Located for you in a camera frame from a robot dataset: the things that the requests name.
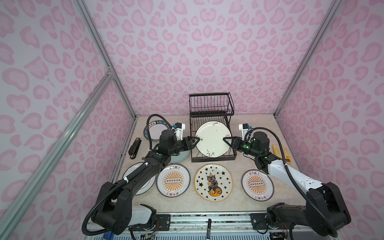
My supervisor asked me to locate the left orange sunburst plate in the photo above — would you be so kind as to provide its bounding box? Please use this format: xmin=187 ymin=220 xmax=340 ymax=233
xmin=156 ymin=164 xmax=191 ymax=198

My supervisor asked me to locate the light blue flower plate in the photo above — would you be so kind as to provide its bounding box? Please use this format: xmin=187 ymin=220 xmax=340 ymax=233
xmin=170 ymin=150 xmax=191 ymax=164

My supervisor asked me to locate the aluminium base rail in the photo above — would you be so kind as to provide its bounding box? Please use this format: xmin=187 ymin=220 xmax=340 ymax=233
xmin=81 ymin=212 xmax=323 ymax=240

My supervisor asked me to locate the cat pumpkin star plate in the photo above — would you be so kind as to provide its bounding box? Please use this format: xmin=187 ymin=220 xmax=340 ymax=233
xmin=194 ymin=164 xmax=234 ymax=203

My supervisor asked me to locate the yellow calculator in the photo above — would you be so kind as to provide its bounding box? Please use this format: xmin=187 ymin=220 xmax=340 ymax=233
xmin=271 ymin=144 xmax=292 ymax=165

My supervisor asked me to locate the green-rim lettered white plate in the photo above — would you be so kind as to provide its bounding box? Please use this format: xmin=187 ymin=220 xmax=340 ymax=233
xmin=143 ymin=120 xmax=172 ymax=142

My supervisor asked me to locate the white plate green ring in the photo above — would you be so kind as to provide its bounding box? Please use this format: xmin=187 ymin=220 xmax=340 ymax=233
xmin=122 ymin=162 xmax=157 ymax=196

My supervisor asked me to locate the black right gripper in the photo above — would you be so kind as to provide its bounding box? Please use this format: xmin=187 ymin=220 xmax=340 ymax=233
xmin=223 ymin=136 xmax=261 ymax=158

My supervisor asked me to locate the orange sunburst plate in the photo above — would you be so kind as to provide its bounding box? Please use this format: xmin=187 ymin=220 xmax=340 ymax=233
xmin=242 ymin=170 xmax=275 ymax=202
xmin=156 ymin=164 xmax=191 ymax=198

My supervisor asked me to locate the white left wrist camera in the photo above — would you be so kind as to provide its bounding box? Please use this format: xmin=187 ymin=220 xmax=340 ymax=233
xmin=173 ymin=123 xmax=186 ymax=141

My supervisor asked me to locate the white floral speckled plate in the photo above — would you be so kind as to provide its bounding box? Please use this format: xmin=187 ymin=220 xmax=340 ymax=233
xmin=196 ymin=121 xmax=232 ymax=158

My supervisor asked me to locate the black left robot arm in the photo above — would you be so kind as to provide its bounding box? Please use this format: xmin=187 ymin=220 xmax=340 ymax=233
xmin=82 ymin=123 xmax=200 ymax=236

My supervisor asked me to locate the right orange sunburst plate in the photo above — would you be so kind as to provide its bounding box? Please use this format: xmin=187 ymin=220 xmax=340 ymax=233
xmin=242 ymin=170 xmax=275 ymax=202

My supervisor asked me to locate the black stapler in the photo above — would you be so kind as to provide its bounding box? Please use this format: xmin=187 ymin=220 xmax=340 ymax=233
xmin=128 ymin=138 xmax=142 ymax=160

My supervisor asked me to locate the black marker pen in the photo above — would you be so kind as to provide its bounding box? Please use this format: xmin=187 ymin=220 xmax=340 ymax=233
xmin=206 ymin=219 xmax=212 ymax=240

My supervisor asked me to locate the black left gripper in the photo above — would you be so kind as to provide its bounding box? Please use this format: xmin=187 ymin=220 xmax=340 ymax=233
xmin=168 ymin=136 xmax=200 ymax=157

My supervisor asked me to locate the black two-tier dish rack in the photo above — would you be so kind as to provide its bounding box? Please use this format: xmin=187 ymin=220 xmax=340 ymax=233
xmin=189 ymin=93 xmax=237 ymax=163

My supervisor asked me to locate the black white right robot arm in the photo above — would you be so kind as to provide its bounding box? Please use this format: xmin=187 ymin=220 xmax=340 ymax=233
xmin=223 ymin=127 xmax=352 ymax=238

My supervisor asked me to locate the diagonal aluminium frame bar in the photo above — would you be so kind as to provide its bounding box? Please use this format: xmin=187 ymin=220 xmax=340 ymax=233
xmin=1 ymin=72 xmax=114 ymax=240

